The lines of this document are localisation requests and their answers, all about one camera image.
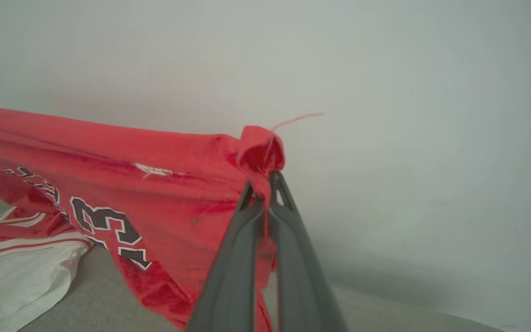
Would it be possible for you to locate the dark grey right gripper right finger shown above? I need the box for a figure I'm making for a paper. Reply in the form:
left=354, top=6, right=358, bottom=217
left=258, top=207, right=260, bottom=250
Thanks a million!
left=269, top=171, right=349, bottom=332

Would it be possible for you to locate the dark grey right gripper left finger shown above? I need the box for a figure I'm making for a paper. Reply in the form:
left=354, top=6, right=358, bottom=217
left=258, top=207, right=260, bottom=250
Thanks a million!
left=186, top=181, right=266, bottom=332

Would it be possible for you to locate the red and white basketball jersey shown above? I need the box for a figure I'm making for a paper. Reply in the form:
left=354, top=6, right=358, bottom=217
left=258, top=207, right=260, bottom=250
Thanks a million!
left=0, top=104, right=326, bottom=332

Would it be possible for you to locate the grey fabric sofa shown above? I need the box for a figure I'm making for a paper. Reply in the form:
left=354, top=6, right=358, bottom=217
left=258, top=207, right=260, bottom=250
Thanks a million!
left=0, top=180, right=508, bottom=332

